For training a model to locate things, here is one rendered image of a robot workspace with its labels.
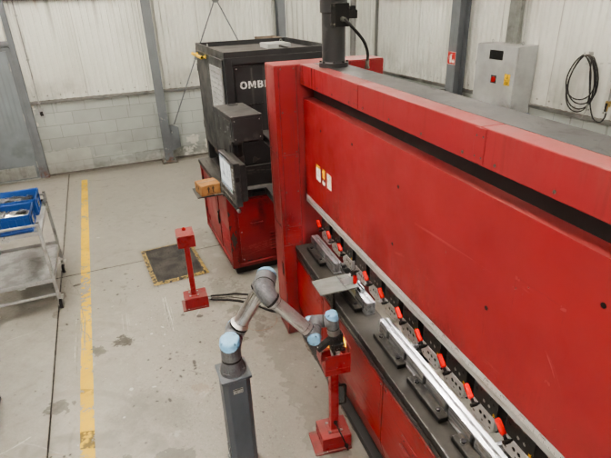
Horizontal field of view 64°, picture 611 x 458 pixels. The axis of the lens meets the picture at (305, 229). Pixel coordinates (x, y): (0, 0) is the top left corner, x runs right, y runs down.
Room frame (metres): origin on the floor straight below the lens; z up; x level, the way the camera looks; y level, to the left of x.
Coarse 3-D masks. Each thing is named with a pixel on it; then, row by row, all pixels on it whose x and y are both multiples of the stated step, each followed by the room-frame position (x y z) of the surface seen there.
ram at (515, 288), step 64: (320, 128) 3.26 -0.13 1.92; (320, 192) 3.29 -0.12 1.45; (384, 192) 2.37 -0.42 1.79; (448, 192) 1.85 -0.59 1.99; (384, 256) 2.34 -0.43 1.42; (448, 256) 1.81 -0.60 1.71; (512, 256) 1.47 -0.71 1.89; (576, 256) 1.24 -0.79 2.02; (448, 320) 1.76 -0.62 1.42; (512, 320) 1.42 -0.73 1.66; (576, 320) 1.19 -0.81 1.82; (512, 384) 1.37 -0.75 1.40; (576, 384) 1.14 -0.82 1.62; (576, 448) 1.09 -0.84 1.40
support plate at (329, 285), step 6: (342, 276) 2.84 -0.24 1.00; (348, 276) 2.84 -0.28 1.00; (312, 282) 2.79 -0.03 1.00; (318, 282) 2.78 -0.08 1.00; (324, 282) 2.78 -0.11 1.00; (330, 282) 2.78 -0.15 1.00; (336, 282) 2.78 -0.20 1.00; (318, 288) 2.71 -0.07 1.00; (324, 288) 2.70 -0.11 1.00; (330, 288) 2.70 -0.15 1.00; (336, 288) 2.70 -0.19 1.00; (342, 288) 2.70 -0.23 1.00; (348, 288) 2.69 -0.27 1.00; (354, 288) 2.70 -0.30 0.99; (324, 294) 2.64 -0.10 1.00
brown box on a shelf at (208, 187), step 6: (198, 180) 4.63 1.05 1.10; (204, 180) 4.61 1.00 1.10; (210, 180) 4.60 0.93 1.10; (216, 180) 4.59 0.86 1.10; (198, 186) 4.50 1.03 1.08; (204, 186) 4.46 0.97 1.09; (210, 186) 4.48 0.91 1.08; (216, 186) 4.51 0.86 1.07; (198, 192) 4.52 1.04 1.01; (204, 192) 4.45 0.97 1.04; (210, 192) 4.48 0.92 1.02; (216, 192) 4.51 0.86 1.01; (222, 192) 4.55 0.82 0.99; (198, 198) 4.42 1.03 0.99
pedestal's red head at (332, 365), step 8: (344, 336) 2.40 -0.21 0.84; (320, 352) 2.35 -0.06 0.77; (328, 352) 2.35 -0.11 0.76; (344, 352) 2.38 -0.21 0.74; (320, 360) 2.36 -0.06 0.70; (328, 360) 2.26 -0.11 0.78; (336, 360) 2.27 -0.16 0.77; (344, 360) 2.28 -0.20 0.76; (328, 368) 2.26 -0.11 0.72; (336, 368) 2.27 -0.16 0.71; (344, 368) 2.28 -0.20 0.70
